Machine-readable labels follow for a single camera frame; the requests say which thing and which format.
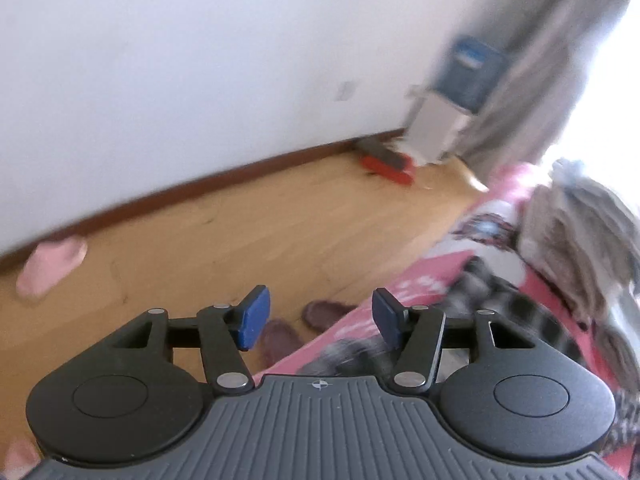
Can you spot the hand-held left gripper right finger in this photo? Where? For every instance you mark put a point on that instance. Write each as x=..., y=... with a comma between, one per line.
x=387, y=317

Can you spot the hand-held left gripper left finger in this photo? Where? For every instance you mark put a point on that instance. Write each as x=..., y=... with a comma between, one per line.
x=255, y=317

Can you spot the black white plaid pants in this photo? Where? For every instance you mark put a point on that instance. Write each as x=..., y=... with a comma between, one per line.
x=480, y=285

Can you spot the stack of folded light clothes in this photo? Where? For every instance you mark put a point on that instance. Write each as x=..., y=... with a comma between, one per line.
x=575, y=240

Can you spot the pink floral blanket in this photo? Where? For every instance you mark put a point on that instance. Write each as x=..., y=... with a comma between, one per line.
x=430, y=265

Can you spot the red brush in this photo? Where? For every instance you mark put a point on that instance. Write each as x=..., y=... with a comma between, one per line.
x=387, y=165

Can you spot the pink slipper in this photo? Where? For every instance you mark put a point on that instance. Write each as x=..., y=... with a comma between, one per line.
x=50, y=267

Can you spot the blue box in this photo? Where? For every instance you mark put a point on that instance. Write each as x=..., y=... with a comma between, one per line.
x=467, y=72

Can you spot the beige curtain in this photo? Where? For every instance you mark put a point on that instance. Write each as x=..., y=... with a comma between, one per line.
x=540, y=60

